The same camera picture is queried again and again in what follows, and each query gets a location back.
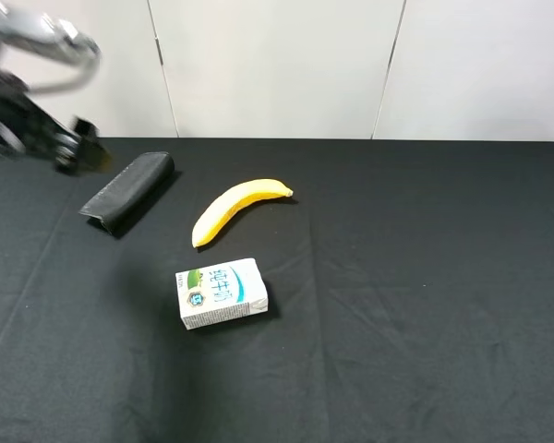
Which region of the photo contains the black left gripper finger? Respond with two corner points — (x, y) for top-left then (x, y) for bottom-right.
(77, 138), (112, 173)

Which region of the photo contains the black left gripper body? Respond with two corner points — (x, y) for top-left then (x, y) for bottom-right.
(0, 88), (97, 174)

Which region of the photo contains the black tablecloth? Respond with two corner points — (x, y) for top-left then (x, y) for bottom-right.
(0, 138), (554, 442)

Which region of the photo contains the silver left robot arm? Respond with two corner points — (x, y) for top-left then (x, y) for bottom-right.
(0, 1), (111, 174)

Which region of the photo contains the white milk carton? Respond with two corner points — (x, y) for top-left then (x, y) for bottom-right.
(175, 257), (269, 330)

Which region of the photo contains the grey left arm cable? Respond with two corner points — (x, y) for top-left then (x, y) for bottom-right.
(25, 45), (102, 93)

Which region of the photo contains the black glasses case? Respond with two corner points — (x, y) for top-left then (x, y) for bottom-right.
(78, 151), (175, 234)

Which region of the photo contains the yellow banana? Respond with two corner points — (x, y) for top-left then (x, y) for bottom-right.
(191, 178), (294, 248)

